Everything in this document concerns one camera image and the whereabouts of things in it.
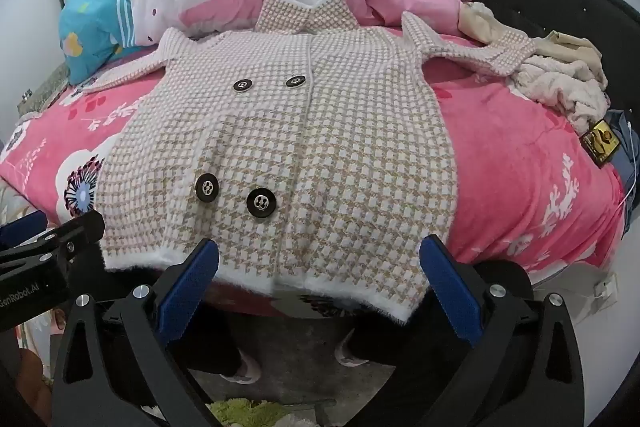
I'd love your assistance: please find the beige white houndstooth coat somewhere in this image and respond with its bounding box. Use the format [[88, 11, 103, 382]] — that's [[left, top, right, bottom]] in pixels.
[[82, 0, 538, 308]]

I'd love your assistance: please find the white pink sneaker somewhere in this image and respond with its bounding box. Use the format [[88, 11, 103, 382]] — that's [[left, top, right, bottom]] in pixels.
[[219, 346, 264, 386], [334, 331, 372, 368]]

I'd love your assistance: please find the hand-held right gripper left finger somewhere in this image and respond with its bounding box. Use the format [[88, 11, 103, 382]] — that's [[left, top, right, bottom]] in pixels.
[[50, 237, 236, 427]]

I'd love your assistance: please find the green fluffy rug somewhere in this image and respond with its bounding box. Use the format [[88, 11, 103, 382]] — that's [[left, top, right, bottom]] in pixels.
[[210, 398, 332, 427]]

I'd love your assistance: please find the pink floral bed blanket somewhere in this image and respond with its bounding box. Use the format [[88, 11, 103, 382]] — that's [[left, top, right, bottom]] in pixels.
[[0, 22, 631, 323]]

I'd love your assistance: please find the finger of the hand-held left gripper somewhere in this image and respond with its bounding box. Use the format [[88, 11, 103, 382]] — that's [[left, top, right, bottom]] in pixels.
[[0, 212, 48, 250], [45, 208, 107, 258]]

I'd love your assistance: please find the blue denim garment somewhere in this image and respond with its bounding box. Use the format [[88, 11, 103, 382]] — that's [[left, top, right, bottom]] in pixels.
[[607, 109, 640, 212]]

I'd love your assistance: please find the beige smooth garment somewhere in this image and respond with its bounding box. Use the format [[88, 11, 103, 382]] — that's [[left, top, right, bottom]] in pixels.
[[459, 1, 603, 82]]

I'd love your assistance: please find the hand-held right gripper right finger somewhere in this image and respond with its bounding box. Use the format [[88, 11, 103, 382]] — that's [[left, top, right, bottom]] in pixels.
[[419, 234, 584, 427]]

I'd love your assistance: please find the grey lace cloth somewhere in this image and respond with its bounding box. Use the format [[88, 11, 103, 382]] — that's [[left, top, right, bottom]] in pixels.
[[17, 62, 71, 115]]

